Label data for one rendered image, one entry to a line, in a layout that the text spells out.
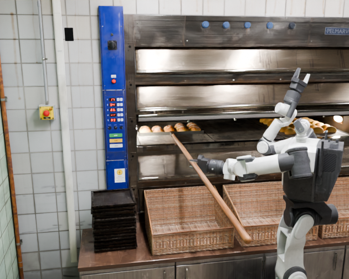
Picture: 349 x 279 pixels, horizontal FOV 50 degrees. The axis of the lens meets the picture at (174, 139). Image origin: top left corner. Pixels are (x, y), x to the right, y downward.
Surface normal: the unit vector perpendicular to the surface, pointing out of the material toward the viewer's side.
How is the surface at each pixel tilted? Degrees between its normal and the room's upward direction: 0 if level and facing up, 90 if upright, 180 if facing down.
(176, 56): 70
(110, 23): 90
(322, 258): 90
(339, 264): 90
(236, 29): 90
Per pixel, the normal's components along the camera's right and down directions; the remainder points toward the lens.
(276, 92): 0.17, -0.11
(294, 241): 0.17, 0.23
